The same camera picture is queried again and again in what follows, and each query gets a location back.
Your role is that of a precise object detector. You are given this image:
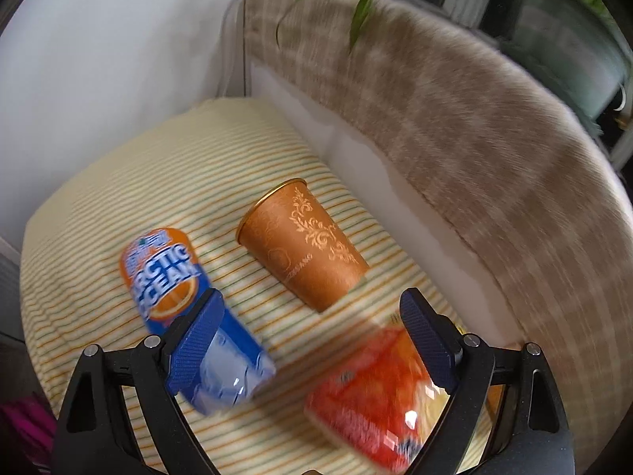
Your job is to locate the blue orange Arctic Ocean bottle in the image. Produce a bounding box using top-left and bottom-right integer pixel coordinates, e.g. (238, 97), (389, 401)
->
(119, 227), (276, 415)

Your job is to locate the striped yellow table cloth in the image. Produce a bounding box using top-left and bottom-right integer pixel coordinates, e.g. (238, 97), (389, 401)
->
(21, 99), (453, 474)

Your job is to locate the orange patterned paper cup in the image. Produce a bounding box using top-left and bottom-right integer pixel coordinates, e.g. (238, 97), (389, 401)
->
(236, 178), (369, 313)

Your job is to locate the red orange snack jar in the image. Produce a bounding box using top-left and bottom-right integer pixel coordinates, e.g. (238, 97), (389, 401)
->
(305, 324), (449, 474)

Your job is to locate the spider plant in green pot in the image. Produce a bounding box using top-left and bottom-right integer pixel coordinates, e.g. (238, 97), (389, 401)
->
(274, 0), (632, 121)

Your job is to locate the beige plaid sill cloth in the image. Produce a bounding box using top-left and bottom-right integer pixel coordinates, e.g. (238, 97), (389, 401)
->
(244, 0), (632, 473)

